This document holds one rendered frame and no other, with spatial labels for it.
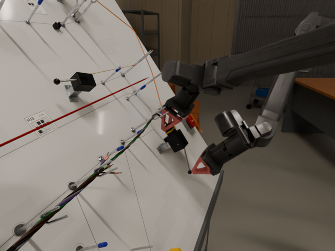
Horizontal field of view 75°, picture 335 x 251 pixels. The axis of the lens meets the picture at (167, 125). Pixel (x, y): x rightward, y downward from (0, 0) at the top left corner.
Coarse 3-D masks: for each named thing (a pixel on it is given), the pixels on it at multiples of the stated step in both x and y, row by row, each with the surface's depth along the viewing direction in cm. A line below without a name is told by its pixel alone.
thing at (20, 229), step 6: (48, 210) 30; (54, 210) 29; (42, 216) 31; (66, 216) 29; (36, 222) 32; (48, 222) 31; (54, 222) 30; (18, 228) 35; (24, 228) 34; (18, 234) 35
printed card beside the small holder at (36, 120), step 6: (36, 114) 46; (42, 114) 47; (30, 120) 45; (36, 120) 46; (42, 120) 47; (48, 120) 48; (30, 126) 44; (36, 126) 45; (48, 126) 47; (54, 126) 48; (36, 132) 45; (42, 132) 46; (48, 132) 47
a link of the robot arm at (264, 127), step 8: (224, 112) 64; (232, 112) 65; (216, 120) 66; (224, 120) 64; (232, 120) 63; (240, 120) 64; (224, 128) 63; (248, 128) 60; (256, 128) 59; (264, 128) 58; (224, 136) 66; (248, 136) 63; (256, 136) 58
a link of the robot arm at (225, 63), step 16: (304, 32) 35; (320, 32) 32; (272, 48) 39; (288, 48) 36; (304, 48) 34; (320, 48) 32; (208, 64) 54; (224, 64) 49; (240, 64) 45; (256, 64) 42; (272, 64) 39; (288, 64) 37; (304, 64) 36; (320, 64) 35; (208, 80) 53; (224, 80) 49; (240, 80) 48
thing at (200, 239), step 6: (222, 174) 101; (222, 180) 105; (216, 186) 93; (216, 192) 90; (216, 198) 93; (210, 204) 83; (210, 210) 81; (210, 216) 83; (204, 222) 75; (204, 228) 73; (204, 234) 75; (198, 240) 69; (198, 246) 67
